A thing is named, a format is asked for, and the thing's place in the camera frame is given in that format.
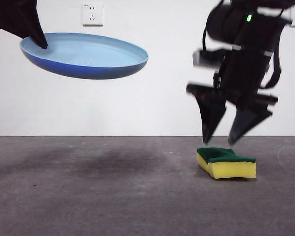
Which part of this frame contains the yellow sponge with green pad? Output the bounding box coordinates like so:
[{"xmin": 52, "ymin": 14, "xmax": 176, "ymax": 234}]
[{"xmin": 196, "ymin": 147, "xmax": 257, "ymax": 180}]

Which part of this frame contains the light blue round plate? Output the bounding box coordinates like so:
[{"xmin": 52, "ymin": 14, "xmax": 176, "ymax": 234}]
[{"xmin": 19, "ymin": 32, "xmax": 149, "ymax": 80}]

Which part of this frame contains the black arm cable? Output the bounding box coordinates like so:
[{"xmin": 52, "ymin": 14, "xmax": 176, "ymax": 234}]
[{"xmin": 260, "ymin": 48, "xmax": 283, "ymax": 89}]

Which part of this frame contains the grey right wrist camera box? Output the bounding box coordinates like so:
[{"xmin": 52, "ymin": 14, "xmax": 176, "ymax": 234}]
[{"xmin": 192, "ymin": 50, "xmax": 226, "ymax": 67}]

